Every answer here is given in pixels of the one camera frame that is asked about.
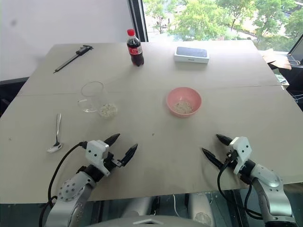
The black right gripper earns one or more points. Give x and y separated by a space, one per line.
230 158

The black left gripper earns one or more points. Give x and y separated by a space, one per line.
113 161

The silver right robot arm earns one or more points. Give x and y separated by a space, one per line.
267 191

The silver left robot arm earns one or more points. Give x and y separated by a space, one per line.
71 196

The clear glass cup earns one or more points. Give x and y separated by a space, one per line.
97 100

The pink bowl with oats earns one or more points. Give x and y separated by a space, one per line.
184 101

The silver metal spoon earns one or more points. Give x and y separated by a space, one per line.
56 134

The silver robot torso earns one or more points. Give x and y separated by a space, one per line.
163 210

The white phone box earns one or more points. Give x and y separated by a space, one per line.
191 55

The cola bottle with red cap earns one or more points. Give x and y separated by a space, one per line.
135 48

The black vernier caliper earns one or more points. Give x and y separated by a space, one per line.
72 58

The brown cardboard pieces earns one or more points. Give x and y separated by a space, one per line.
275 59

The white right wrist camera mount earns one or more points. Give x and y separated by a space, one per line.
241 151

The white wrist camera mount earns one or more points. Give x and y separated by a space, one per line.
241 151
95 151

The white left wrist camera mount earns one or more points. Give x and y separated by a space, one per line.
95 151

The black window frame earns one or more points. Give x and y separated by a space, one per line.
138 20

